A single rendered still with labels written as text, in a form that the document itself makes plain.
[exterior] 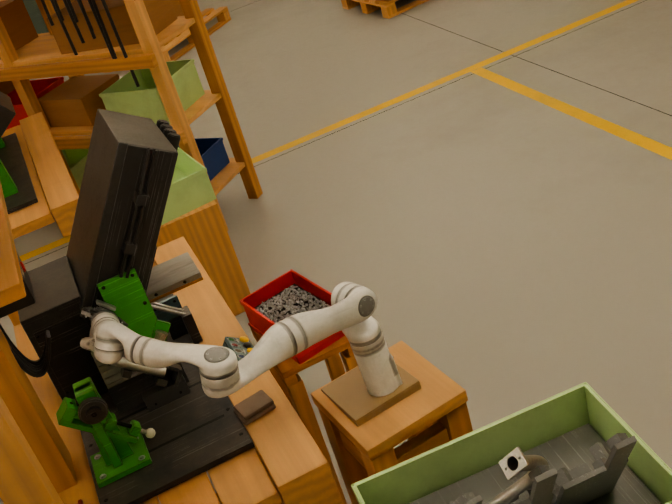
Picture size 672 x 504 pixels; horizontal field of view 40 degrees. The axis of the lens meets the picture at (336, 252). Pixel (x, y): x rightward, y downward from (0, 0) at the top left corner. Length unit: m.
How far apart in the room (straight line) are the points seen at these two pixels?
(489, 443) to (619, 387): 1.53
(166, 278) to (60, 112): 3.09
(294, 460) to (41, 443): 0.67
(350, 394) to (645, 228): 2.39
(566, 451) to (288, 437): 0.71
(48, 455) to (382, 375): 0.91
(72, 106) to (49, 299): 3.06
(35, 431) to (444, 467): 1.06
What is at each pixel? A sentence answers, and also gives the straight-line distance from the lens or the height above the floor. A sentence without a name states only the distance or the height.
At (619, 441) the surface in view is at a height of 1.12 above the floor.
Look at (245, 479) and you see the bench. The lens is 2.40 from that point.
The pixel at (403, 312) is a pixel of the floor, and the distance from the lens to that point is 4.31.
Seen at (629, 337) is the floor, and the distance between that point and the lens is 3.94.
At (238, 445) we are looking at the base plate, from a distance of 2.47.
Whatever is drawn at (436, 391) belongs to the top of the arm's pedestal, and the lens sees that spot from 2.50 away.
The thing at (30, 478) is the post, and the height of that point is 1.24.
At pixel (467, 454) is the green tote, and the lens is 2.23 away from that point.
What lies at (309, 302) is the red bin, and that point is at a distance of 2.95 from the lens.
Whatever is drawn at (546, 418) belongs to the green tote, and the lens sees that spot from 2.28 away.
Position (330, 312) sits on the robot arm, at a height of 1.20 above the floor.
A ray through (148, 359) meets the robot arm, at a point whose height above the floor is 1.27.
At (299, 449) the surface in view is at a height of 0.90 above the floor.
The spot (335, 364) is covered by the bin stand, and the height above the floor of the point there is 0.52.
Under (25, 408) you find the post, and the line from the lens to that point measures 2.49.
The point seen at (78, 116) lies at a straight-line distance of 5.72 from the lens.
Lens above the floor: 2.46
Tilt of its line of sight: 30 degrees down
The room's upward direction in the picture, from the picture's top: 17 degrees counter-clockwise
